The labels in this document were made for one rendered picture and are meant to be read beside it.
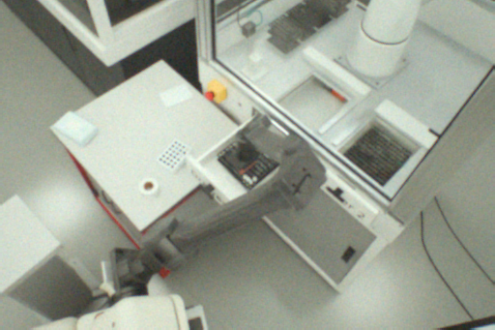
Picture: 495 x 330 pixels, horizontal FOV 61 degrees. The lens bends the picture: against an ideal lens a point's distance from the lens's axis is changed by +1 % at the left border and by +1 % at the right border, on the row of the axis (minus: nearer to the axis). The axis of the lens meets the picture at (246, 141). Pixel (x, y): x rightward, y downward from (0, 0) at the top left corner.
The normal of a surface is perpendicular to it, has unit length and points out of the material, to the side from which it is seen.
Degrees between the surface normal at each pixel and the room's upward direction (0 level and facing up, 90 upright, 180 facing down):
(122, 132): 0
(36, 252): 0
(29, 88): 0
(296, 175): 38
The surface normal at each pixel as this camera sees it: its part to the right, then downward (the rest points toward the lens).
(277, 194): -0.26, 0.50
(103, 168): 0.04, -0.55
